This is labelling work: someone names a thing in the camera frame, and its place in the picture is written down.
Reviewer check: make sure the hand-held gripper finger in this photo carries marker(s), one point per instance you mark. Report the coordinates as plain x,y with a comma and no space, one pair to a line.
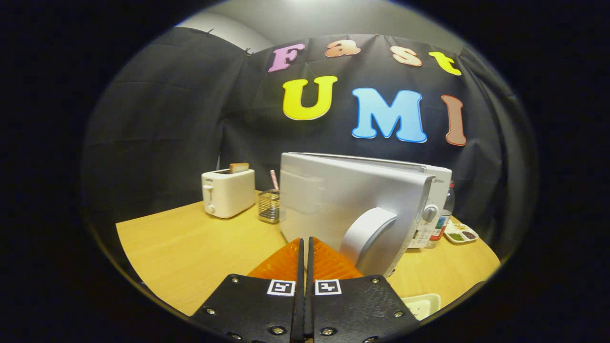
310,305
299,305

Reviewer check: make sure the white microwave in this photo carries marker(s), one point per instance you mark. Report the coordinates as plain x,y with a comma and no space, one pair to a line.
343,195

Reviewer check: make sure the pale square plate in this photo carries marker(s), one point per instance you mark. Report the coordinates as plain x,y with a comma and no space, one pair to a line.
421,305

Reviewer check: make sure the pink striped straw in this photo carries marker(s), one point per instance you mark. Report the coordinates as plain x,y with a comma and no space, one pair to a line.
274,181

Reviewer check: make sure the white toaster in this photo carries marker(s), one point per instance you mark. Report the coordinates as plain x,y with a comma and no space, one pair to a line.
228,195

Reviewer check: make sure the brown toast slice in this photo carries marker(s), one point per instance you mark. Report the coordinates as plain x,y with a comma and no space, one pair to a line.
238,167

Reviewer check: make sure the clear plastic water bottle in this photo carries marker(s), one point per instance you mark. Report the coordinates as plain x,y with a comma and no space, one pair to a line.
445,214

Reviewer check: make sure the white divided dish with beans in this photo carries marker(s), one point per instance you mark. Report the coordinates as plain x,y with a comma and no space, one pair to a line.
460,234

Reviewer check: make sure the black backdrop cloth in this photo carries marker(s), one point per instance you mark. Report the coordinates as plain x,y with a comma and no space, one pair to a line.
167,119

